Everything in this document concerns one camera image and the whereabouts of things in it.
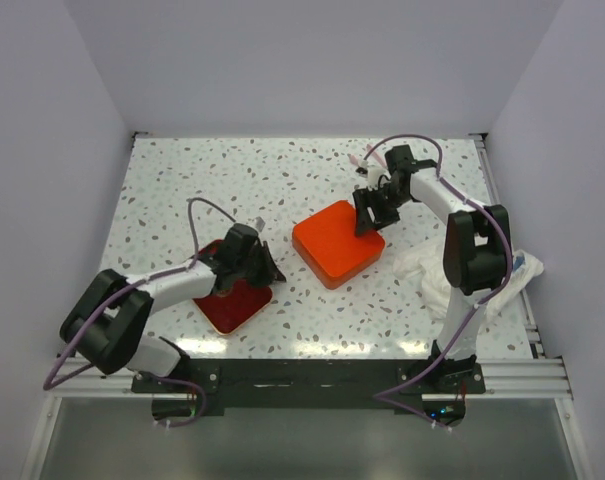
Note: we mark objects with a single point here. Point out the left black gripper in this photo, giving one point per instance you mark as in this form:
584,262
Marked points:
270,272

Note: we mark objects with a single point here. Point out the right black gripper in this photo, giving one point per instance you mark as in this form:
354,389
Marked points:
364,198

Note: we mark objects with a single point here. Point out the orange box lid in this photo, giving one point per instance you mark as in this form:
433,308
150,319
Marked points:
336,219

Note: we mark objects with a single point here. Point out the orange compartment cookie box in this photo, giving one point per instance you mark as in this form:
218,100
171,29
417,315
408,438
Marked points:
337,259

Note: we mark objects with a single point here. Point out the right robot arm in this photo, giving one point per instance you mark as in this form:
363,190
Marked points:
477,257

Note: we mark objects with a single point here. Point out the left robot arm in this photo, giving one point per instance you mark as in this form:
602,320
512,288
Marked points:
107,323

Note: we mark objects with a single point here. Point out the red cookie tray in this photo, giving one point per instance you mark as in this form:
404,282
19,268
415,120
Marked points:
228,310

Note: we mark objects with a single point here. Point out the white crumpled plastic bag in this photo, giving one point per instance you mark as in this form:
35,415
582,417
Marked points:
425,260

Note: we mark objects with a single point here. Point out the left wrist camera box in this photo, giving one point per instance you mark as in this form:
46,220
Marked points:
259,224

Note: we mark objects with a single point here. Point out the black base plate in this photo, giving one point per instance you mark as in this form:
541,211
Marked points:
212,386

